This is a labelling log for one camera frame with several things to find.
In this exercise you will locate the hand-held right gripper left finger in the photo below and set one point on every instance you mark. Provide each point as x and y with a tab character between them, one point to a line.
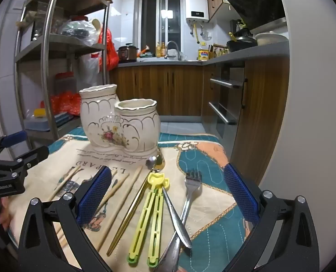
95	195

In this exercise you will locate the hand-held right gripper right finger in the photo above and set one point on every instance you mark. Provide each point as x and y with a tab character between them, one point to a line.
240	195

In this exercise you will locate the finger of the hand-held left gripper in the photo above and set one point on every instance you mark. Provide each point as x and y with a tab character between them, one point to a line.
13	138
34	155

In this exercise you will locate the wooden chopstick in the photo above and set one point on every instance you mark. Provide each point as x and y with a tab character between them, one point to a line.
119	208
118	185
64	182

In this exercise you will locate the silver fork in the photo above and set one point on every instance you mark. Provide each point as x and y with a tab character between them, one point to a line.
189	198

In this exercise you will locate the yellow green training chopsticks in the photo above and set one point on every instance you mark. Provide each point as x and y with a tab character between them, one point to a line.
145	221

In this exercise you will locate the silver spoon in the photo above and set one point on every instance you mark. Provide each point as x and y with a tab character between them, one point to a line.
176	218

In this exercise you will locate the cream floral ceramic utensil holder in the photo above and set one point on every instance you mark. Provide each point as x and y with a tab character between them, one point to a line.
119	124

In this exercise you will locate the person's left hand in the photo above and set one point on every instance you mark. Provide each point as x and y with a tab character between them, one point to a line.
5	215

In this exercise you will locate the printed teal beige cloth mat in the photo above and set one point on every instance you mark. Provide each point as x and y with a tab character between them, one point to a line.
213	204

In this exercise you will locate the stack of grey blue trays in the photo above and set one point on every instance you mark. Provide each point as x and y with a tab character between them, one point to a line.
40	124

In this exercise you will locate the yellow sponge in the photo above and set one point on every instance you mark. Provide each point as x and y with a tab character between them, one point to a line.
39	112

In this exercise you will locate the crumpled red plastic bag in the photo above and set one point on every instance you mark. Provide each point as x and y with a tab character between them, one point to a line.
64	102

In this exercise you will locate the plastic jar with red lid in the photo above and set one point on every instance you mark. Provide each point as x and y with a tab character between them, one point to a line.
63	83

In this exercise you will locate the metal shelf rack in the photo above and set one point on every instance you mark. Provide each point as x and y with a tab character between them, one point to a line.
47	45

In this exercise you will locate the hanging white plastic bag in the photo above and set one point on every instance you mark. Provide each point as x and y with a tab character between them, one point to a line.
88	68

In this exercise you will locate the wooden lower kitchen cabinets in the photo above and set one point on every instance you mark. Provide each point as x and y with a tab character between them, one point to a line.
162	90

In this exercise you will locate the clear bag with dark contents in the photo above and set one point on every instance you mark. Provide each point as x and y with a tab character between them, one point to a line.
77	31

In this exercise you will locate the hanging red plastic bag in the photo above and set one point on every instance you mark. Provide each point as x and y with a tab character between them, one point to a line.
110	49

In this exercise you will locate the dark red pressure cooker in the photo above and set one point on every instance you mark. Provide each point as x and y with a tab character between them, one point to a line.
127	53

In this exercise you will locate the yellow canister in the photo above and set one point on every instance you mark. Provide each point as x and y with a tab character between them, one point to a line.
203	54

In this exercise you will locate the black wok with lid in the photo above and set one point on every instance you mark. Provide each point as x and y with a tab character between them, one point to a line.
241	45

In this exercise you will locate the orange kitchen tool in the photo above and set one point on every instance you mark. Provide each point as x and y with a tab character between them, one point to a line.
144	51

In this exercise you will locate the amber oil bottles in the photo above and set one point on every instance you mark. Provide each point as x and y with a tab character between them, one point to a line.
161	50

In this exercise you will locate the white cooking pot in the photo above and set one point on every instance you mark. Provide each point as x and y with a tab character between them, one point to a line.
271	39

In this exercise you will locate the chrome sink faucet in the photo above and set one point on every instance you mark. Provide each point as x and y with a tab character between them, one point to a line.
172	48

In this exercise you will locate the dark kitchen window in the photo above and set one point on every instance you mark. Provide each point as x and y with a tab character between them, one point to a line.
161	22

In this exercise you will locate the white water heater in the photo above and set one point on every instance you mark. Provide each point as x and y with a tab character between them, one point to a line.
197	5

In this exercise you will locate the black range hood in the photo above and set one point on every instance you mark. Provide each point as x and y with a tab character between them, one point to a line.
255	0

